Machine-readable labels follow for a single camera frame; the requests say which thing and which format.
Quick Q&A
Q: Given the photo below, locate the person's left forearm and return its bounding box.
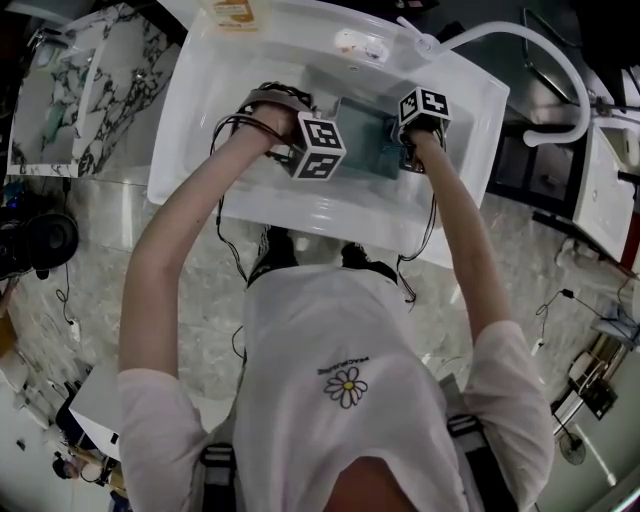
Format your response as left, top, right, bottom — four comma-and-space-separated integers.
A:
118, 124, 291, 379

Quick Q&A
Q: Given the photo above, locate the small floor fan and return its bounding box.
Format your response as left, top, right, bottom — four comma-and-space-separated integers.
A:
559, 432, 588, 466

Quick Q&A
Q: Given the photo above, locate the black shoe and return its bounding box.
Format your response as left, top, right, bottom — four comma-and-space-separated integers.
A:
339, 242, 399, 284
247, 224, 301, 286

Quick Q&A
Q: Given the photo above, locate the white daisy-print t-shirt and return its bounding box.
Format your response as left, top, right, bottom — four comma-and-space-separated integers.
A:
117, 264, 556, 512

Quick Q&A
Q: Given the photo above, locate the white curved faucet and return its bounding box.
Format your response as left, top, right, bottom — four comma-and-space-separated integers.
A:
397, 14, 592, 149

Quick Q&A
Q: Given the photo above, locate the black harness strap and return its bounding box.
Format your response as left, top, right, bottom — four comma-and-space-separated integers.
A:
199, 442, 239, 512
447, 414, 507, 512

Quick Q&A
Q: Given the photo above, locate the person's left hand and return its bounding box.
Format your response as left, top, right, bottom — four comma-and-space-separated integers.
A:
249, 105, 304, 146

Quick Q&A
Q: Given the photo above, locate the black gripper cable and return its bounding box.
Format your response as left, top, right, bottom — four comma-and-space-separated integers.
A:
397, 194, 440, 305
209, 113, 251, 282

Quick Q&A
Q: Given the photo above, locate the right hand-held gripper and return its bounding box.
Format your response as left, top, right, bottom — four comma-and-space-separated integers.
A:
392, 87, 451, 174

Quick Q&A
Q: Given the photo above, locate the black metal stand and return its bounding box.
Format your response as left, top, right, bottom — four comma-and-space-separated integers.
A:
487, 124, 591, 221

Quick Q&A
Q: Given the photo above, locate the white ceramic sink basin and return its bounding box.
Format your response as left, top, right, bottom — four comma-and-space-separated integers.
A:
147, 4, 511, 269

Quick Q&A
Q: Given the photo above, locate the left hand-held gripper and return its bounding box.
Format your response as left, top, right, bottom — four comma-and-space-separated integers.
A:
238, 81, 347, 181

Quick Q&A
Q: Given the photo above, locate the marble-pattern sink cabinet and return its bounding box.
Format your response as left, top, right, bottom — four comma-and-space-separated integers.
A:
7, 2, 181, 179

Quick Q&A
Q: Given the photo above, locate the person's right forearm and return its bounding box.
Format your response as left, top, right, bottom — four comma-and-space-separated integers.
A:
407, 130, 512, 346

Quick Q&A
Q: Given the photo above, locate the teal glass tray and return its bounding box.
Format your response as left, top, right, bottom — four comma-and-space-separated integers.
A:
332, 97, 407, 182

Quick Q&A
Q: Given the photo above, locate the white sink with black tap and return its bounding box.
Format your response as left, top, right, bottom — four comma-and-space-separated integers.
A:
572, 117, 640, 264

